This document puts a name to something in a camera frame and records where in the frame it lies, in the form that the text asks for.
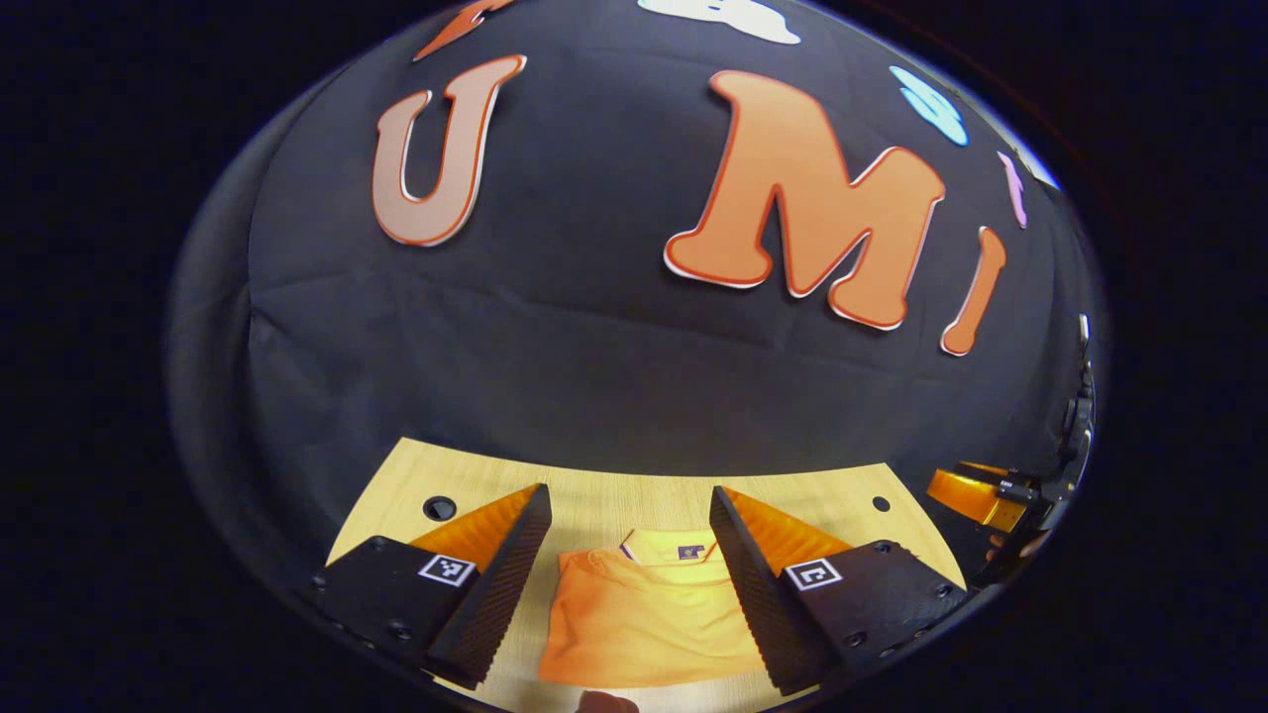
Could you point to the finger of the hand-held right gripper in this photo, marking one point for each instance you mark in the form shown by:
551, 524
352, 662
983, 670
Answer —
971, 498

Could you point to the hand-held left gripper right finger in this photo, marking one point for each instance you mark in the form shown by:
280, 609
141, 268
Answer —
758, 594

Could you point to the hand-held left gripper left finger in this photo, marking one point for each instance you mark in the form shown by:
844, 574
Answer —
500, 589

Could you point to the orange polo T-shirt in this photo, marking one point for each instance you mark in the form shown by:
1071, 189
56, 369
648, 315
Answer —
634, 624

